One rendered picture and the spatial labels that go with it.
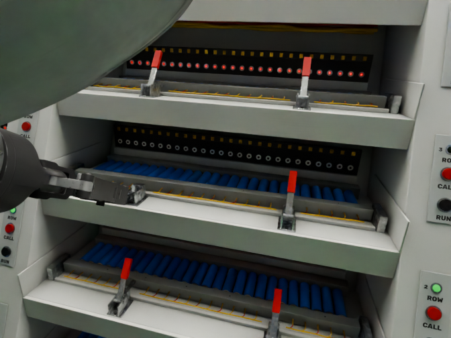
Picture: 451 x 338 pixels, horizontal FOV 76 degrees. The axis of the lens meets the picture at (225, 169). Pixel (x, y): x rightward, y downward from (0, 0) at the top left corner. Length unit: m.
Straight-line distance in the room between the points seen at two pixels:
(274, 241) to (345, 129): 0.20
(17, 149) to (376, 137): 0.45
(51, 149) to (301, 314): 0.54
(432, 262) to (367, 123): 0.21
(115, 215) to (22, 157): 0.28
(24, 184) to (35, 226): 0.35
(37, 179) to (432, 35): 0.53
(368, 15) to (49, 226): 0.67
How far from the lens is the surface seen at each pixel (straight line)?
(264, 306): 0.56
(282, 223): 0.48
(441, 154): 0.50
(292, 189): 0.47
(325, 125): 0.48
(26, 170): 0.30
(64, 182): 0.32
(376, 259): 0.49
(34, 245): 0.66
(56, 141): 0.64
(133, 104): 0.54
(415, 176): 0.49
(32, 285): 0.68
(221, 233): 0.48
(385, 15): 0.56
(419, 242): 0.50
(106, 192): 0.38
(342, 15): 0.55
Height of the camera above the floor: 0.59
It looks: 2 degrees up
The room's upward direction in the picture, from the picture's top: 8 degrees clockwise
